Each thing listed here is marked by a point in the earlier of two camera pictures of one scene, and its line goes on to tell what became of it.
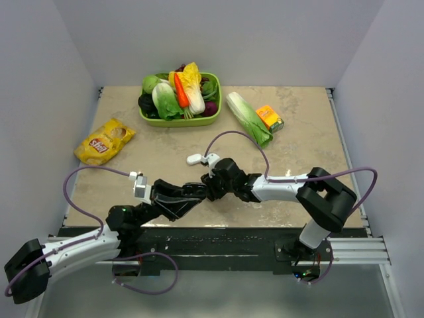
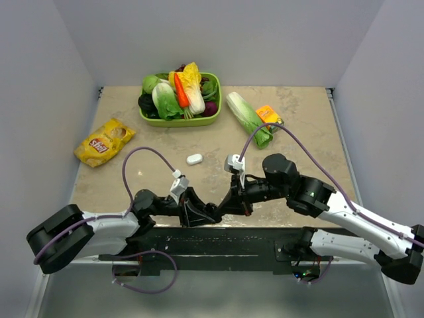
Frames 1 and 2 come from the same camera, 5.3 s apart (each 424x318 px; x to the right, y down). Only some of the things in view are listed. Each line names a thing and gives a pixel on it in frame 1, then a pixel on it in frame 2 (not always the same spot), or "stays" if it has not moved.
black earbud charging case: (195, 189) → (212, 209)
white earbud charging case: (193, 159) stays
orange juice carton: (271, 118) stays
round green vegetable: (149, 82) stays
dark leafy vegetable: (148, 106) stays
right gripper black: (212, 193) → (233, 203)
